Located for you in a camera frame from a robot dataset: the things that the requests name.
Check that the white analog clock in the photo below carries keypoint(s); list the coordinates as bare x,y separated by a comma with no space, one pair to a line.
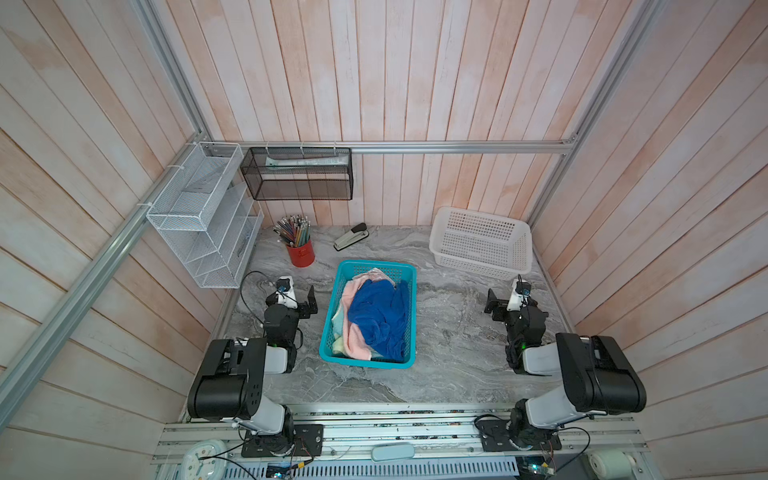
202,461

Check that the white wire wall shelf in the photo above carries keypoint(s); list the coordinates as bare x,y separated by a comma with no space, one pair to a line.
208,218

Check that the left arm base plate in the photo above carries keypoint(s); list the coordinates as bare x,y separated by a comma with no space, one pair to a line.
299,440

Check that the blue towel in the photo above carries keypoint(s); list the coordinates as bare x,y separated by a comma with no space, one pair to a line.
380,310

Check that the pale green towel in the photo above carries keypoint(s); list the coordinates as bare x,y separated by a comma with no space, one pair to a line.
338,322

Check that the white plastic basket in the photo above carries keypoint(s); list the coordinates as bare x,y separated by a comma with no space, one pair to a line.
481,243

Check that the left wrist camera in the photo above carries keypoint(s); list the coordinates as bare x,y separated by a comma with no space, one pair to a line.
286,290

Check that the teal plastic basket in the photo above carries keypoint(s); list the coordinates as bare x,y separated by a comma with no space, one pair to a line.
397,272

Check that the coloured pencils bunch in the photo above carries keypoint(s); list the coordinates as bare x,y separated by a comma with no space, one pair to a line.
294,231

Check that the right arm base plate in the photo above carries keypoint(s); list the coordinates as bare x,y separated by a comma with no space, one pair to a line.
501,435

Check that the black grey stapler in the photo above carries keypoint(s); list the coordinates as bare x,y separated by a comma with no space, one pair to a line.
356,234

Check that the white tape roll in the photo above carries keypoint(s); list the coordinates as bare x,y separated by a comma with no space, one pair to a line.
611,464

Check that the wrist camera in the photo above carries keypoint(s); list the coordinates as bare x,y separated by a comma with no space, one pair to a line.
520,296
286,290

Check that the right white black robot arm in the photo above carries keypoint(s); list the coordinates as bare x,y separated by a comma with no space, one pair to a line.
596,376

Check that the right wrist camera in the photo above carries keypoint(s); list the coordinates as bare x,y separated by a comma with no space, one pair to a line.
520,296

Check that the black mesh wall basket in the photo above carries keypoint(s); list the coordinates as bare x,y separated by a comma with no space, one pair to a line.
299,173

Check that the pink towel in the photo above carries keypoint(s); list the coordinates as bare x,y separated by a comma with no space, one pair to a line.
355,344

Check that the red pencil cup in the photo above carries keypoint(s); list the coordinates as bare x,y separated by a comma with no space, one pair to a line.
301,256

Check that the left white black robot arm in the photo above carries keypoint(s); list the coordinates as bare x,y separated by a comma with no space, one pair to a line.
229,385

